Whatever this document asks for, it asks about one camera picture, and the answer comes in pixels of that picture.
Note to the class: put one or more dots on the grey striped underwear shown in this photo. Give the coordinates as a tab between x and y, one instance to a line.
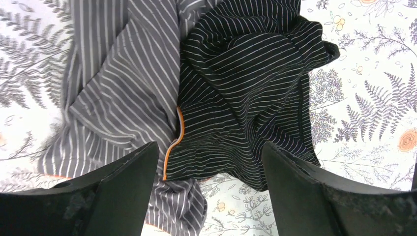
120	91

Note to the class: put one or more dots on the floral patterned bed sheet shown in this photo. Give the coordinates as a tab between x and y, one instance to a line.
362	107

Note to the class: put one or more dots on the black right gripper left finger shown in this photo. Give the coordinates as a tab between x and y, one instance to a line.
109	201

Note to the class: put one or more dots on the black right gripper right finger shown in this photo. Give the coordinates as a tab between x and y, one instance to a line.
310	201

